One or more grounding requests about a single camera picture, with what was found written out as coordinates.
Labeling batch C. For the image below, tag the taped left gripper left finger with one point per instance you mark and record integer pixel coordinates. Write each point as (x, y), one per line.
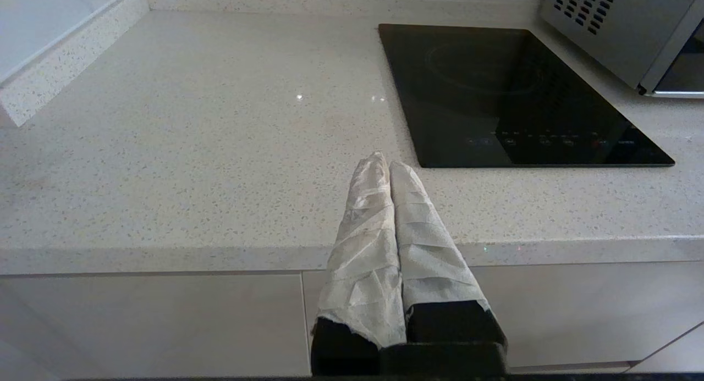
(363, 260)

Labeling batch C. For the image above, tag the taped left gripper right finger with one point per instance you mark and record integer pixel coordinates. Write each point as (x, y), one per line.
(429, 260)

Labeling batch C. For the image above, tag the silver microwave oven body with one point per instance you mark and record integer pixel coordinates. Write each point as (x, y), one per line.
(621, 29)

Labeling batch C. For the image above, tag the grey cabinet front panel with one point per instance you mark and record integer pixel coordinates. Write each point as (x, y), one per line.
(154, 326)
(577, 309)
(676, 356)

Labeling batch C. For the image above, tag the black glass induction cooktop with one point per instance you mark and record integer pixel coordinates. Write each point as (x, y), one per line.
(495, 95)

